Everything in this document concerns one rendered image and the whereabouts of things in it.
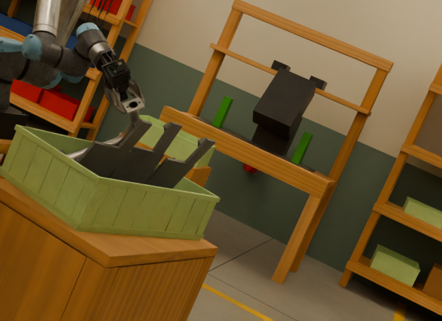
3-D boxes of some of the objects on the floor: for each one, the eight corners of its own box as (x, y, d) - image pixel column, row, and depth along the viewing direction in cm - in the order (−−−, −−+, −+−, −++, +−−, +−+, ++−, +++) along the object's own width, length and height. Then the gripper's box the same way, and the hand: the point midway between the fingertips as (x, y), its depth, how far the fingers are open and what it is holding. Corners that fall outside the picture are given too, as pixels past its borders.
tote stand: (36, 364, 288) (111, 185, 279) (134, 438, 266) (219, 247, 257) (-107, 403, 227) (-17, 176, 218) (5, 504, 205) (110, 256, 196)
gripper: (85, 55, 218) (114, 102, 207) (122, 42, 222) (152, 88, 211) (87, 74, 225) (116, 122, 214) (123, 62, 229) (153, 107, 218)
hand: (133, 108), depth 215 cm, fingers open, 5 cm apart
